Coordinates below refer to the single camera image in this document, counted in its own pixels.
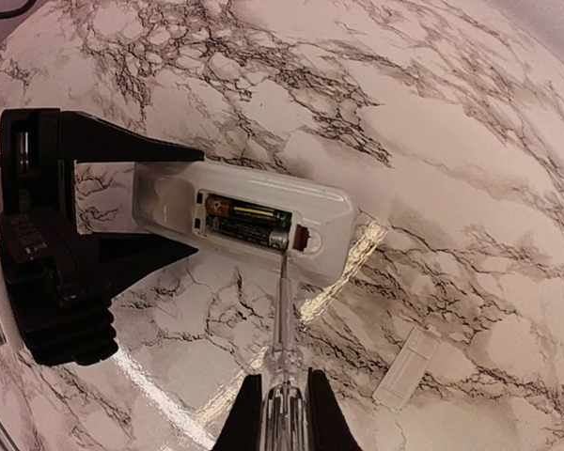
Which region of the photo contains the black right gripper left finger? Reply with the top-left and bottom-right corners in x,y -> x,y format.
218,375 -> 262,451

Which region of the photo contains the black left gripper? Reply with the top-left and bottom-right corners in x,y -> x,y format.
0,108 -> 205,365

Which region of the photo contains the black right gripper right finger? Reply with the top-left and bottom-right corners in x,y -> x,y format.
306,368 -> 362,451

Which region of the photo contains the white battery cover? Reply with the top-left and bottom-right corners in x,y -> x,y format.
372,326 -> 441,412

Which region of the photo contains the white remote control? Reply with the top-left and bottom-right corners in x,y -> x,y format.
133,161 -> 357,287

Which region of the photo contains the black AA battery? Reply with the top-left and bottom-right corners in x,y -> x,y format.
207,216 -> 289,250
206,195 -> 291,226

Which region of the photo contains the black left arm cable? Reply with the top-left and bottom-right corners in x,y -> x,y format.
0,0 -> 37,20

